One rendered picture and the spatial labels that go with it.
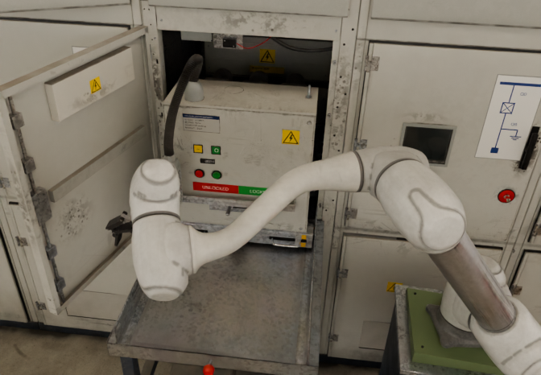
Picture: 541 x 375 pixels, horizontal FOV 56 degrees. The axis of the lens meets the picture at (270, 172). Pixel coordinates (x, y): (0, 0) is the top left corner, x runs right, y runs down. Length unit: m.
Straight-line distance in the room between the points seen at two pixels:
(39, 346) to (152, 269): 1.86
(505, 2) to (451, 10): 0.15
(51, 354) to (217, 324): 1.33
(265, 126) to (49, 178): 0.66
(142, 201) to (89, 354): 1.72
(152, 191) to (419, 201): 0.54
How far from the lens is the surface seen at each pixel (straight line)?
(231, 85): 1.77
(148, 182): 1.06
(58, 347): 2.81
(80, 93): 1.55
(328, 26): 1.67
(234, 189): 1.75
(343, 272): 2.17
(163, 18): 1.75
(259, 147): 1.65
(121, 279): 2.42
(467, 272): 1.27
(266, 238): 1.85
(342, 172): 1.18
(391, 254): 2.11
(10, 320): 2.93
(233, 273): 1.78
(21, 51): 1.99
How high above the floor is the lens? 2.07
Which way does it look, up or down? 32 degrees down
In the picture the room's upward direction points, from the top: 2 degrees clockwise
